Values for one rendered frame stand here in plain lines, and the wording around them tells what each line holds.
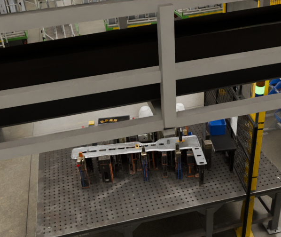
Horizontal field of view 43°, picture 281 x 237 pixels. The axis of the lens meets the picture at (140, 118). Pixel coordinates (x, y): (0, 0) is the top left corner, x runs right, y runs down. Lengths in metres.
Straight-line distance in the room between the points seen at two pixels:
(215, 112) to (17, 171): 5.50
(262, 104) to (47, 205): 3.74
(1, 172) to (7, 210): 0.85
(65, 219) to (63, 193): 0.37
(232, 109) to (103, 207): 3.55
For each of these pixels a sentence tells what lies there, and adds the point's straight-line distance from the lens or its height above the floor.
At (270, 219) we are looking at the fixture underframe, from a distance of 4.34.
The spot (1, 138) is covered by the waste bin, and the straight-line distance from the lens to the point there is 6.26.
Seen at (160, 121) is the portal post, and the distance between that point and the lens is 0.15.
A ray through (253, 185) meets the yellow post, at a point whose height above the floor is 0.76.
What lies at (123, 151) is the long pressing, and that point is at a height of 1.00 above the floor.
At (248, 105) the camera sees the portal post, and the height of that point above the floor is 3.20.
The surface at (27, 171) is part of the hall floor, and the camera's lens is 5.57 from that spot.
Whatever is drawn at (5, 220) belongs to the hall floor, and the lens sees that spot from 4.94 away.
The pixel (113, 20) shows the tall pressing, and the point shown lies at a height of 0.40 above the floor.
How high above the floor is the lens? 3.28
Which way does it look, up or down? 31 degrees down
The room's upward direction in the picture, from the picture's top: 5 degrees counter-clockwise
